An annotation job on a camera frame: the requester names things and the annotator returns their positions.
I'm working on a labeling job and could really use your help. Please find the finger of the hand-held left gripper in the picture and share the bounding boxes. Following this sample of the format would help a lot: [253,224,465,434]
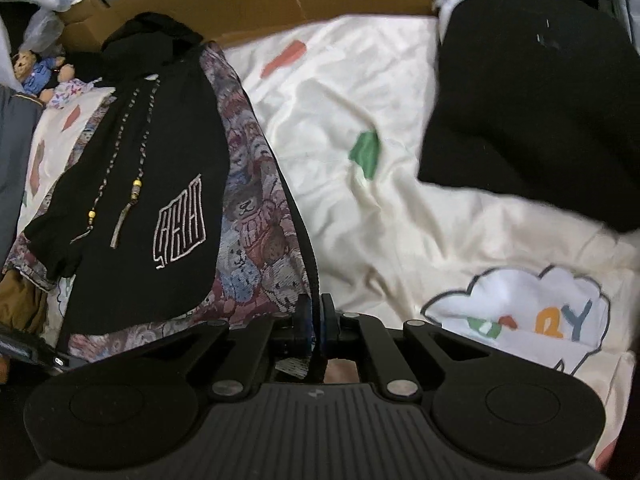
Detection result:
[0,322,70,375]

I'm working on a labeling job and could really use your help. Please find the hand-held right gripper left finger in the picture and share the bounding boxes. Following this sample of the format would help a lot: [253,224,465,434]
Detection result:
[144,294,315,401]

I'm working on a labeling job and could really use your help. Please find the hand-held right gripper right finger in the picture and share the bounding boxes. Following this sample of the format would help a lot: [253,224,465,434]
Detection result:
[320,294,496,400]

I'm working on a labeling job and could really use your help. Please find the black bear-print hoodie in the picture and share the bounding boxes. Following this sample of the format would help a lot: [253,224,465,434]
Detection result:
[2,12,321,361]

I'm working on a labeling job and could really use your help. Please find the cream printed bed sheet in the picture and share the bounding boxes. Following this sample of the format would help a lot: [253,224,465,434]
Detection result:
[20,12,640,471]

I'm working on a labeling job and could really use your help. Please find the grey pillow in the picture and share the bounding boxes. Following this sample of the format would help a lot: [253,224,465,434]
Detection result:
[0,85,43,261]

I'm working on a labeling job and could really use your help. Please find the floral cloth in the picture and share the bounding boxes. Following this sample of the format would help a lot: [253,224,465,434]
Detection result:
[47,77,101,111]

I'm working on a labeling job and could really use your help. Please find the teddy bear in blue shirt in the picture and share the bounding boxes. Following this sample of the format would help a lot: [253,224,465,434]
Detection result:
[12,50,76,108]

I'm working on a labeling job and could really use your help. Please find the folded black garment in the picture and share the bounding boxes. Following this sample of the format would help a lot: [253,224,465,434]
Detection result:
[417,0,640,233]

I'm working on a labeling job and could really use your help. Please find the clear plastic bag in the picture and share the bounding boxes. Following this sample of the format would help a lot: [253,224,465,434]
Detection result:
[22,10,66,56]

